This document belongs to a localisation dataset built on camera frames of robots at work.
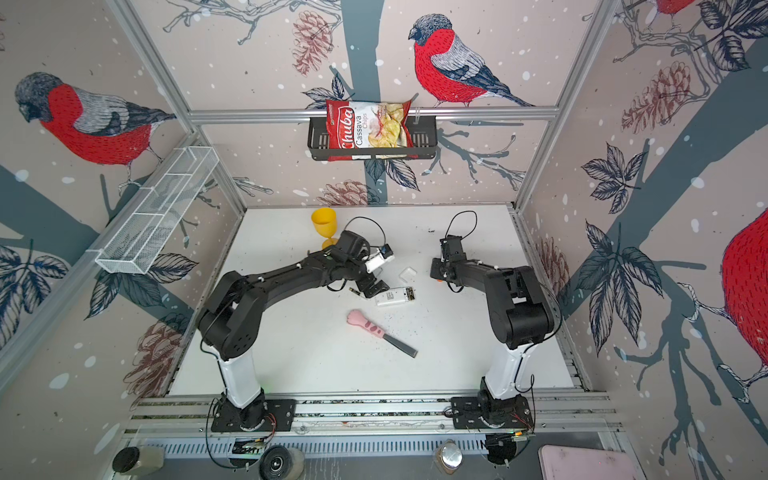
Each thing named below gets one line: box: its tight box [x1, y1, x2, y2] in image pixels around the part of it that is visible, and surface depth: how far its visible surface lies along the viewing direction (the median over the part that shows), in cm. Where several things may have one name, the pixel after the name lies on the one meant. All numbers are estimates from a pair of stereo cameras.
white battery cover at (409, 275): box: [398, 266, 418, 283], surface depth 103 cm
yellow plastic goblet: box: [311, 207, 339, 250], surface depth 101 cm
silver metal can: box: [435, 438, 463, 475], surface depth 60 cm
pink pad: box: [538, 444, 646, 480], surface depth 67 cm
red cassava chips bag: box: [326, 100, 419, 161], surface depth 89 cm
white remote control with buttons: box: [375, 286, 416, 306], surface depth 96 cm
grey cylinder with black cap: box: [112, 446, 165, 476], surface depth 63 cm
